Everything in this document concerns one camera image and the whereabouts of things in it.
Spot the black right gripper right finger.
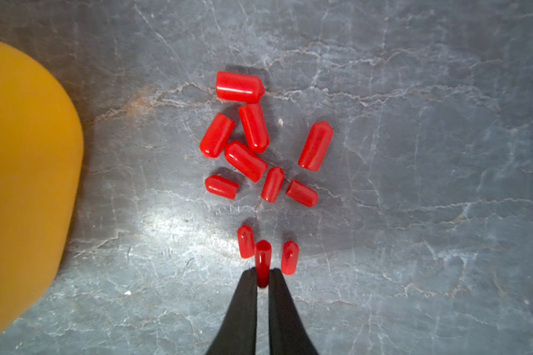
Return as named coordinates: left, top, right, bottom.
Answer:
left=268, top=269, right=318, bottom=355

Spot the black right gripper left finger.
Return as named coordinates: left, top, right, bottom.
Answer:
left=207, top=268, right=258, bottom=355

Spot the red screw protection sleeve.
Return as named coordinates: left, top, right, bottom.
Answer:
left=205, top=175, right=239, bottom=200
left=237, top=225, right=255, bottom=259
left=224, top=141, right=269, bottom=183
left=286, top=180, right=318, bottom=208
left=298, top=121, right=334, bottom=172
left=281, top=241, right=300, bottom=275
left=238, top=103, right=270, bottom=154
left=199, top=113, right=236, bottom=158
left=255, top=240, right=272, bottom=288
left=216, top=71, right=265, bottom=104
left=261, top=167, right=285, bottom=204

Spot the yellow plastic storage box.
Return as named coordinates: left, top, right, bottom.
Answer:
left=0, top=41, right=84, bottom=334

